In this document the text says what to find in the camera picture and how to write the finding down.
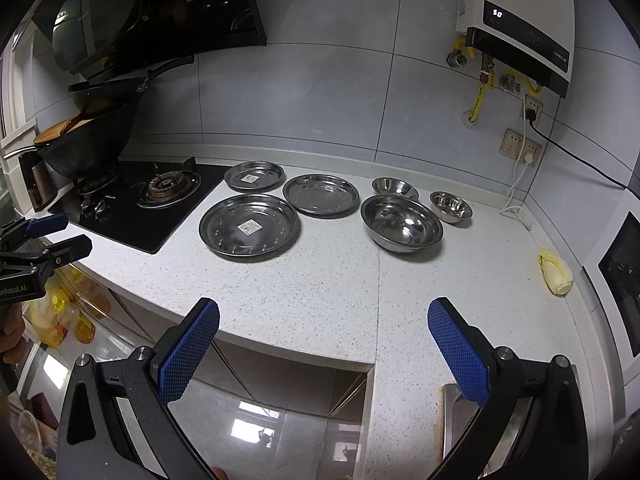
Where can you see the black wok with handle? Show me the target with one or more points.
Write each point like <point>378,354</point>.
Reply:
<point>98,133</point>

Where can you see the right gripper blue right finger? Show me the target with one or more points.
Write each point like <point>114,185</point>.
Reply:
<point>467,352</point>

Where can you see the beige upper wall socket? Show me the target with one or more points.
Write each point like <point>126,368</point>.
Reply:
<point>531,109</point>

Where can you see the beige wall socket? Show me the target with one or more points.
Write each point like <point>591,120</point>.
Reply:
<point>518,147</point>
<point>531,109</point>

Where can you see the yellow napa cabbage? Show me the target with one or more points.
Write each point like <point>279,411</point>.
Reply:
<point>556,273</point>

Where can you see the large steel bowl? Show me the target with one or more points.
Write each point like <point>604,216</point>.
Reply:
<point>400,225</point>

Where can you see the yellow oil bottle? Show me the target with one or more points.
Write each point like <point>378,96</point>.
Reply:
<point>71,304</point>

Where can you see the black range hood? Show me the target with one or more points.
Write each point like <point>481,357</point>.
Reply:
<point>102,39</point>

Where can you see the medium steel plate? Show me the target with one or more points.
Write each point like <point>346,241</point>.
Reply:
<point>321,195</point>

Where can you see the beige lower wall socket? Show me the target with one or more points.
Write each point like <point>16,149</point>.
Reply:
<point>518,147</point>

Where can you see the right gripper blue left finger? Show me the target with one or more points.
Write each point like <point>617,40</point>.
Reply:
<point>179,352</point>

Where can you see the white gas water heater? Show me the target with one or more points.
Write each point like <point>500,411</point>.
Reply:
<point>534,37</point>

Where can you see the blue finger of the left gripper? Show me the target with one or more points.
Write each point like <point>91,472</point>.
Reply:
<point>47,224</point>
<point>60,254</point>

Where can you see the white built-in oven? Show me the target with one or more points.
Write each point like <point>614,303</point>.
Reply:
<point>613,270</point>

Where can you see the medium steel bowl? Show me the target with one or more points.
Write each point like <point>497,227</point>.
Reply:
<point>395,187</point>

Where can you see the large steel plate with sticker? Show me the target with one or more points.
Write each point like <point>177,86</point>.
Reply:
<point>249,226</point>

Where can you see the small steel plate with sticker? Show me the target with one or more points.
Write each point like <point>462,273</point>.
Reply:
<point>254,177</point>

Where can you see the small steel bowl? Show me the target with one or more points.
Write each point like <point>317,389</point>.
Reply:
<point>450,208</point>

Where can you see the left hand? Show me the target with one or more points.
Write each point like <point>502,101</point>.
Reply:
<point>12,340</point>

